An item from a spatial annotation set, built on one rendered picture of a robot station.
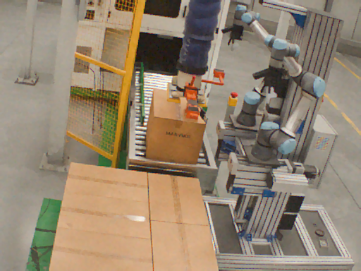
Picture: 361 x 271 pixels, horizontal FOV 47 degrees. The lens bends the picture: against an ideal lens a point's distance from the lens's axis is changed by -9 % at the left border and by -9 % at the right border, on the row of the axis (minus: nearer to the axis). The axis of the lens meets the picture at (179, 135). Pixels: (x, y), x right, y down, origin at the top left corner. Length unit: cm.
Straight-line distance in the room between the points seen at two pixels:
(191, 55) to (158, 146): 77
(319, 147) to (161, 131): 120
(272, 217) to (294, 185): 59
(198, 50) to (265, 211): 130
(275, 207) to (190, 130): 89
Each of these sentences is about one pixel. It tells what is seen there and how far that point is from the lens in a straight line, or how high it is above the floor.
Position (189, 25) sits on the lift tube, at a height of 168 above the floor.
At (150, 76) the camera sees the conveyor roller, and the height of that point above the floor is 54.
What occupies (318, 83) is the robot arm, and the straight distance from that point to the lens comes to 278.
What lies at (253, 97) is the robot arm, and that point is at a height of 126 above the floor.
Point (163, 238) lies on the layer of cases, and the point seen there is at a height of 54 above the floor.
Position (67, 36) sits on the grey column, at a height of 131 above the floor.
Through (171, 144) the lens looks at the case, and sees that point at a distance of 350.
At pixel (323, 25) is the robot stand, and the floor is 196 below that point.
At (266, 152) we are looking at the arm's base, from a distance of 293.
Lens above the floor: 234
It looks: 26 degrees down
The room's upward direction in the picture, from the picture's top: 12 degrees clockwise
